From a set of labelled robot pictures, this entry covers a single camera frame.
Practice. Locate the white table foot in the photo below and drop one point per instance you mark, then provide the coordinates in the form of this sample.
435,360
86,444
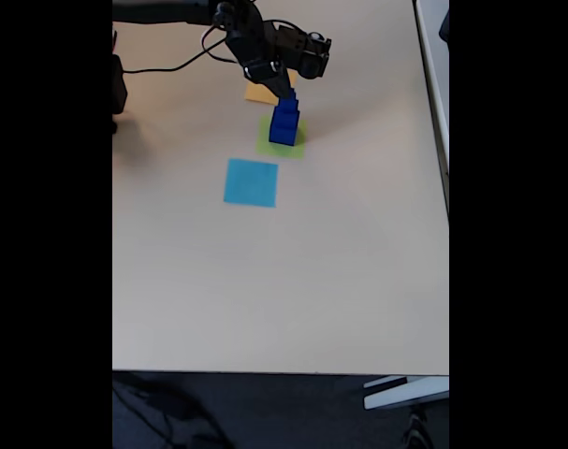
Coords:
405,393

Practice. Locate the large blue cube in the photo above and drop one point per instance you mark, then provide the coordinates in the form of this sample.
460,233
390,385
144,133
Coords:
281,135

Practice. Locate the small blue cube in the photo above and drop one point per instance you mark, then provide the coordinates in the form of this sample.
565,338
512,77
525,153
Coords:
290,100

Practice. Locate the green paper square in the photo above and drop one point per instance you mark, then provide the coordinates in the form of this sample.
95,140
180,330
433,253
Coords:
295,150

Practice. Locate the white neighbouring table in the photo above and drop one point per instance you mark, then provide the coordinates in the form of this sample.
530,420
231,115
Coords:
435,84

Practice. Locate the light blue paper square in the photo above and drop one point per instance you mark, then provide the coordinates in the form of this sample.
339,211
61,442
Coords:
250,183

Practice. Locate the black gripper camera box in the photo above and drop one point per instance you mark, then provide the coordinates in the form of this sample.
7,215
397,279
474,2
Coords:
307,51

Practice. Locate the medium blue cube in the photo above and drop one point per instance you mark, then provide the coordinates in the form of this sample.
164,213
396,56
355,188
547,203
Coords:
287,118

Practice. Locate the dark blue object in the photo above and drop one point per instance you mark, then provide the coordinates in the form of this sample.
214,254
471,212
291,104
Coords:
445,25

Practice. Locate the orange paper square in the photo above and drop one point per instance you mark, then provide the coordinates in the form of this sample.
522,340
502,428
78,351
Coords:
257,93

